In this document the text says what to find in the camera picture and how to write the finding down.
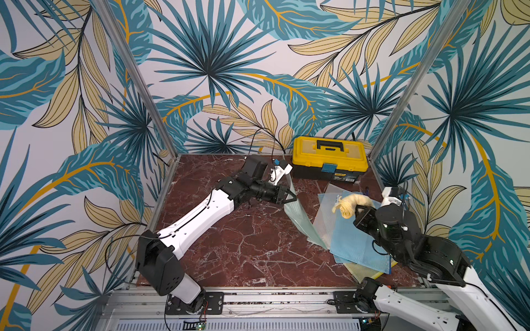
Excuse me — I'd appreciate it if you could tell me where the cream wiping cloth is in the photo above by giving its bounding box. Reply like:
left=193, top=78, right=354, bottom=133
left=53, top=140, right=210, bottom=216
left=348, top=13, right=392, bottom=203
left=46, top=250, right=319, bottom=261
left=332, top=194, right=374, bottom=219

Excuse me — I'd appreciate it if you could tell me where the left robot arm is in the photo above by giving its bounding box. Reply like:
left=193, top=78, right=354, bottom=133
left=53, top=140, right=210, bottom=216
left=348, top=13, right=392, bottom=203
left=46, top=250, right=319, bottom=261
left=136, top=177, right=298, bottom=313

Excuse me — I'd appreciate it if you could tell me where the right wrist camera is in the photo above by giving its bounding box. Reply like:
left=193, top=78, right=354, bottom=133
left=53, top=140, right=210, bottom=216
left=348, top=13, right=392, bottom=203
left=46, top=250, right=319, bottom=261
left=381, top=186, right=409, bottom=207

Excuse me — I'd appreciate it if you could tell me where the green-edged mesh document bag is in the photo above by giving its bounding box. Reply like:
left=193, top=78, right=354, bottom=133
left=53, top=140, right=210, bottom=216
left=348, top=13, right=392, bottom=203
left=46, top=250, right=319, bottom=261
left=284, top=198, right=328, bottom=250

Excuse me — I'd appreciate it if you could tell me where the white blue-edged mesh document bag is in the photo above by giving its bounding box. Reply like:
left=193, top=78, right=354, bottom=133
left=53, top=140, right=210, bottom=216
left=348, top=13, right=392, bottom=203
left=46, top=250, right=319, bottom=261
left=313, top=184, right=351, bottom=250

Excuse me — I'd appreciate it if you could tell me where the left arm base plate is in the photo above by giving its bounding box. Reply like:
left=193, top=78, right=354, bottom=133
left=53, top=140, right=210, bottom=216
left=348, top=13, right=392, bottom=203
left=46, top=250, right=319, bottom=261
left=165, top=291, right=224, bottom=316

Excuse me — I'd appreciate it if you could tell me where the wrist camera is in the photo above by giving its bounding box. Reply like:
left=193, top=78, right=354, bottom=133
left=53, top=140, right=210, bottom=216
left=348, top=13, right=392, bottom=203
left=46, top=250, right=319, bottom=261
left=381, top=186, right=409, bottom=207
left=241, top=155, right=293, bottom=186

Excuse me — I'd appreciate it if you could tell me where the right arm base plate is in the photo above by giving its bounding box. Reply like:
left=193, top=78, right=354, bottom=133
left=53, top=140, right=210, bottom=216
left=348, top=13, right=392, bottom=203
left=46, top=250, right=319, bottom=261
left=327, top=291, right=382, bottom=314

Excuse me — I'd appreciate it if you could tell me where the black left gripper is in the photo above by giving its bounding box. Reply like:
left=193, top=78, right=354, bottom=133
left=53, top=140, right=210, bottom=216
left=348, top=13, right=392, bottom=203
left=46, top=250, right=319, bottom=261
left=253, top=179, right=300, bottom=205

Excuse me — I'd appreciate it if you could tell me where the yellow black toolbox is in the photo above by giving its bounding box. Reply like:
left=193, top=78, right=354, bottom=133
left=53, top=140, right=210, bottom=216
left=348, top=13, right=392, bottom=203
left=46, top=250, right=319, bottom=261
left=292, top=137, right=369, bottom=182

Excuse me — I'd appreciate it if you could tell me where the yellow mesh document bag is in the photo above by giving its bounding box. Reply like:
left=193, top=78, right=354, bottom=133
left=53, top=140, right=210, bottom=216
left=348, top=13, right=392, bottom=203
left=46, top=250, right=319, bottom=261
left=343, top=263, right=384, bottom=283

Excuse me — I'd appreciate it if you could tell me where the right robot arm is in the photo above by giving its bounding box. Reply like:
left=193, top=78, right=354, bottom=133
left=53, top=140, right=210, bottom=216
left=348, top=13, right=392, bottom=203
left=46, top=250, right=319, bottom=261
left=354, top=204, right=529, bottom=330

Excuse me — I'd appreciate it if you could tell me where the aluminium front rail frame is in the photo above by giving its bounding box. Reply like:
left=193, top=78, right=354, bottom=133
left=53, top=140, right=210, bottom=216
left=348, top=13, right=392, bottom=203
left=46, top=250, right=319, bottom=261
left=96, top=287, right=417, bottom=330

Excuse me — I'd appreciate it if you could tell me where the light blue mesh document bag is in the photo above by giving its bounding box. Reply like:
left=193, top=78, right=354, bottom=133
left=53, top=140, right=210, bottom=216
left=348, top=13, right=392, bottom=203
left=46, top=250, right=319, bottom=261
left=330, top=215, right=391, bottom=274

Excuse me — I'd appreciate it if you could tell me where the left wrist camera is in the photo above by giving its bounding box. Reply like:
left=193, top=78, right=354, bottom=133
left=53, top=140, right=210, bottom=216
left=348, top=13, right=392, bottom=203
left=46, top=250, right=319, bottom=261
left=241, top=155, right=293, bottom=186

